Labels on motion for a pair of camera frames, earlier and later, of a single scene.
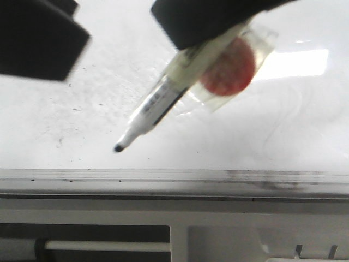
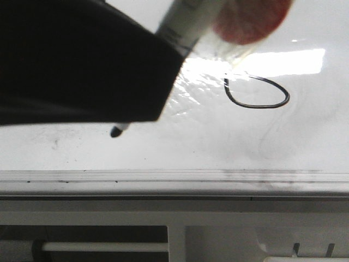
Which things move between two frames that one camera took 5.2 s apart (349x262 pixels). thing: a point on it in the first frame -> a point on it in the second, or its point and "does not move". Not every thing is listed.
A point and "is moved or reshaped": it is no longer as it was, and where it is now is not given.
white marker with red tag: x=211 y=72 is moved or reshaped
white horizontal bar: x=108 y=245 does not move
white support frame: x=202 y=230 does not move
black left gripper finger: x=40 y=38 -> x=80 y=61
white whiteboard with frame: x=285 y=137 does not move
